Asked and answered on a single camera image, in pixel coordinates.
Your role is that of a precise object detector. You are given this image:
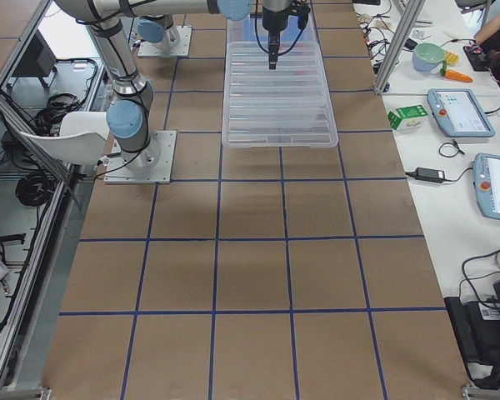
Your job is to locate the green white carton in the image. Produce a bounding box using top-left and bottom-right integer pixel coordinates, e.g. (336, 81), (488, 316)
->
(387, 104), (428, 131)

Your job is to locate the teach pendant upper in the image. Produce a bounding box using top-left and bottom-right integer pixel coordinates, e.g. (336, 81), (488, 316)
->
(427, 88), (496, 138)

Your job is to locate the teach pendant lower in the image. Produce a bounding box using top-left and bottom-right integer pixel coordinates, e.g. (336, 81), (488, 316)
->
(472, 153), (500, 220)

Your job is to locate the yellow toy corn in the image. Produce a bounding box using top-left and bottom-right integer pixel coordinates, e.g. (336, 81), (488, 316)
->
(443, 51), (459, 67)

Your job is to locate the clear plastic box lid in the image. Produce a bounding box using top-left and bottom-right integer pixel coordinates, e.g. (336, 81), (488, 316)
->
(222, 41), (338, 148)

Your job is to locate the green bowl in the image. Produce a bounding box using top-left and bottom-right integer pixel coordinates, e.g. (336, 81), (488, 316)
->
(412, 42), (445, 72)

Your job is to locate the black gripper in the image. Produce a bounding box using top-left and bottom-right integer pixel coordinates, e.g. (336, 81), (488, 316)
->
(262, 0), (291, 69)

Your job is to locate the white plastic chair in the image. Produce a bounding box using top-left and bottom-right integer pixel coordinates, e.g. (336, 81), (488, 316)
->
(20, 111), (109, 166)

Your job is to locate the aluminium frame post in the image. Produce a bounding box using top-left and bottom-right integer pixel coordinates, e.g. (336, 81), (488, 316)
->
(373, 0), (425, 95)

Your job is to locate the toy carrot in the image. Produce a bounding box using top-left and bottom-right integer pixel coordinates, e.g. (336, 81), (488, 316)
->
(439, 61), (473, 83)

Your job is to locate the black equipment case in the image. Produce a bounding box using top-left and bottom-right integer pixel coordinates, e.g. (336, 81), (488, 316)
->
(444, 280), (500, 390)

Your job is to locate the teach pendant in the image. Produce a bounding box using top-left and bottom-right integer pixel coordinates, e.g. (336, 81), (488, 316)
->
(472, 153), (500, 220)
(427, 88), (496, 138)

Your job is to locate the clear plastic storage box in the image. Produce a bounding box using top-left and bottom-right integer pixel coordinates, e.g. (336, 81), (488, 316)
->
(226, 11), (320, 49)

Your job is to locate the black power brick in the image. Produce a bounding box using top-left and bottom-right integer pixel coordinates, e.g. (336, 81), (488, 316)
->
(405, 167), (445, 183)

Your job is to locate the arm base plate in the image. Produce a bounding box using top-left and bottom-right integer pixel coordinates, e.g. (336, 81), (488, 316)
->
(137, 24), (193, 58)
(102, 131), (177, 184)

